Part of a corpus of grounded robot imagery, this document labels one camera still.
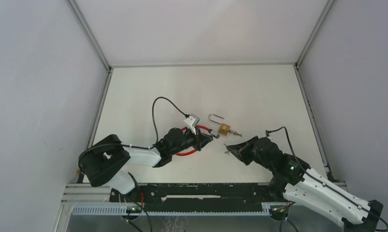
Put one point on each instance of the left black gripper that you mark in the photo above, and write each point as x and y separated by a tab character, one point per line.
200	139

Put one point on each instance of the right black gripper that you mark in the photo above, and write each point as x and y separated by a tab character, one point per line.
240	151

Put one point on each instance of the red cable bike lock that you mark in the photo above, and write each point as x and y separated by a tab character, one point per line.
187	152

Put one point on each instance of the brass padlock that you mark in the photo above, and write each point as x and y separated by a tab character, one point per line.
224	129

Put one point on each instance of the padlock keys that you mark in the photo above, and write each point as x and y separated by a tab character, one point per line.
235	133

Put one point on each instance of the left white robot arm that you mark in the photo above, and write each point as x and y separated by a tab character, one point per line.
103	162

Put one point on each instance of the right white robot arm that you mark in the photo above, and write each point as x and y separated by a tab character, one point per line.
296	181

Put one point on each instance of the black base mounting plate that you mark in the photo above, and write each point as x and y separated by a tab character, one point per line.
199	198

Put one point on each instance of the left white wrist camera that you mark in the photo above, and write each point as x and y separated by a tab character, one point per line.
191	122

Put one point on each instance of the aluminium frame rails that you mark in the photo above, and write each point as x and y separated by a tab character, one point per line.
85	27

